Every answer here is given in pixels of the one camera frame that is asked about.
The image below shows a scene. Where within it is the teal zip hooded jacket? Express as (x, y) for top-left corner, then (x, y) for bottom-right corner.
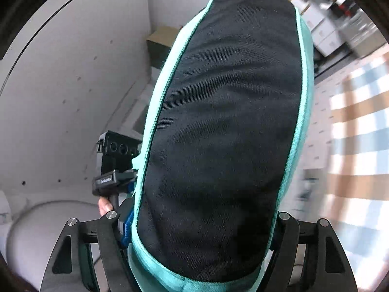
(126, 0), (317, 292)

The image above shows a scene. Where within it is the black box with red print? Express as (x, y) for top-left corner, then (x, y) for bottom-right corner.
(331, 0), (359, 16)

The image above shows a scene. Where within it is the white chest of drawers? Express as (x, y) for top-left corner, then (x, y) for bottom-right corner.
(301, 0), (347, 58)

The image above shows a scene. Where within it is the person's left hand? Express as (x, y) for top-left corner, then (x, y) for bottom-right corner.
(98, 197), (114, 216)

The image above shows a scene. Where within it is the brown cardboard box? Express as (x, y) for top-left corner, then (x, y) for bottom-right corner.
(146, 26), (183, 70)

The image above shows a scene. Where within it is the checkered blanket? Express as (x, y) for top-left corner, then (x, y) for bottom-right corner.
(299, 47), (389, 274)

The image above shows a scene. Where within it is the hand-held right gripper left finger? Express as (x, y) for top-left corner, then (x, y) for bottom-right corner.
(39, 208), (136, 292)

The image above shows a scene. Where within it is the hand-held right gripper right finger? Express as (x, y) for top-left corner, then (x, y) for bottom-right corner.
(258, 211), (359, 292)

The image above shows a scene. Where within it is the silver hard suitcase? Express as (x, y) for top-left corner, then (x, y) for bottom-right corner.
(343, 6), (386, 58)

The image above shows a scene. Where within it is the white rounded furniture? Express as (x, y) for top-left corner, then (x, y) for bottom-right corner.
(4, 199), (105, 292)

